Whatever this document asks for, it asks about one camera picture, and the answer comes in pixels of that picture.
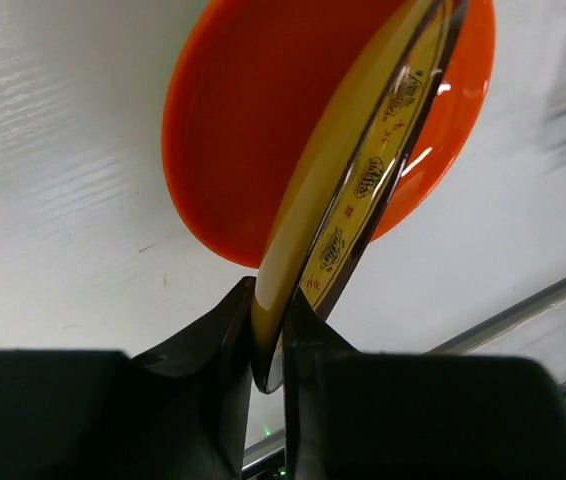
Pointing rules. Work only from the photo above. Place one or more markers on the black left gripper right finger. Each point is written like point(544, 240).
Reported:
point(413, 415)

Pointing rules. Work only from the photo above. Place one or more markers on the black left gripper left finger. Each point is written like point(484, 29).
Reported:
point(176, 411)

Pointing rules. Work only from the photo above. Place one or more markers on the brown patterned plate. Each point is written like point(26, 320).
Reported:
point(349, 171)

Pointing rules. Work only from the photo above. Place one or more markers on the orange plate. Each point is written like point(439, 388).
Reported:
point(247, 91)

